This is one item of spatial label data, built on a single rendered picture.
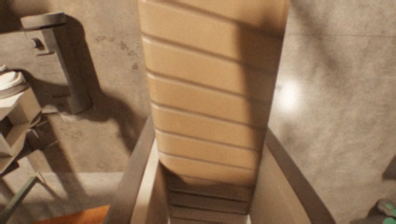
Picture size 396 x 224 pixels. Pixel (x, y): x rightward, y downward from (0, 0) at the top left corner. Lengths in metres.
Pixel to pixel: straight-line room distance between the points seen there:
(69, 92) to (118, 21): 0.47
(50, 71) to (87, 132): 0.56
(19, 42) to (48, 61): 0.17
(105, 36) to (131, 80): 0.29
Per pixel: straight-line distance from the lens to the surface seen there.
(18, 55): 1.36
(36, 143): 1.05
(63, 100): 1.28
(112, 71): 1.33
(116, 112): 1.45
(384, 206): 2.94
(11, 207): 2.07
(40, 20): 1.21
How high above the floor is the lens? 1.18
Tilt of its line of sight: 59 degrees down
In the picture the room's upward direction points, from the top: 176 degrees clockwise
